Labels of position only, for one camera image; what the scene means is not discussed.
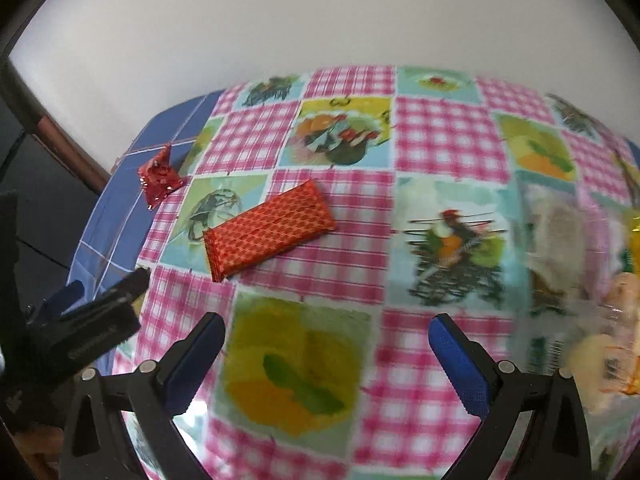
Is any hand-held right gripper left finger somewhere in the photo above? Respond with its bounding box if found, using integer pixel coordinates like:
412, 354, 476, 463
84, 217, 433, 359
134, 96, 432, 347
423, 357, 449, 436
60, 311, 227, 480

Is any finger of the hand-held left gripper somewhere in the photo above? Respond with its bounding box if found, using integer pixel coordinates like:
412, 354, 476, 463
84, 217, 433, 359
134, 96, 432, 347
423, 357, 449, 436
92, 267, 152, 308
37, 280, 86, 321

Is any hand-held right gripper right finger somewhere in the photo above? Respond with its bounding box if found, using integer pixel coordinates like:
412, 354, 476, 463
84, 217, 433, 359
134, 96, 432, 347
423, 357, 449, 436
428, 312, 594, 480

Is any teal cardboard box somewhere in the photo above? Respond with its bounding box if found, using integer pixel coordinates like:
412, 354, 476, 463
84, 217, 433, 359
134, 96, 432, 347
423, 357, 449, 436
510, 175, 640, 480

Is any clear round cake packet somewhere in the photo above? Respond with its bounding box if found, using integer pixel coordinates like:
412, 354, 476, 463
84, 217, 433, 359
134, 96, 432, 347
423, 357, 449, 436
565, 270, 640, 411

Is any red patterned snack bar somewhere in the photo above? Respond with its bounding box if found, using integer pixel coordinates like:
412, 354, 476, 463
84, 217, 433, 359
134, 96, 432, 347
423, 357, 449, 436
202, 179, 336, 283

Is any yellow snack packet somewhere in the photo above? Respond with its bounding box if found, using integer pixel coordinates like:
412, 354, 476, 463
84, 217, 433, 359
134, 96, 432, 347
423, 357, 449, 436
620, 210, 640, 261

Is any blue checked cloth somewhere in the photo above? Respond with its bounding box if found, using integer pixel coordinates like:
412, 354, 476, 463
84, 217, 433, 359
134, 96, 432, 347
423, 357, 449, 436
67, 91, 226, 301

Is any dark cabinet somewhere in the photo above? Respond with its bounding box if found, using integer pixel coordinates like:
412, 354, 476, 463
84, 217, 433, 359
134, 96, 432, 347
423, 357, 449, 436
0, 95, 108, 311

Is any red foil candy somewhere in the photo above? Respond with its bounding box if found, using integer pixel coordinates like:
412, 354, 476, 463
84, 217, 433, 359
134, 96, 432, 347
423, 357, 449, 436
139, 144, 191, 211

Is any brown wooden frame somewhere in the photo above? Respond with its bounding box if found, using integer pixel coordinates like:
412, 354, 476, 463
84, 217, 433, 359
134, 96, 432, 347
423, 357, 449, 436
7, 60, 112, 197

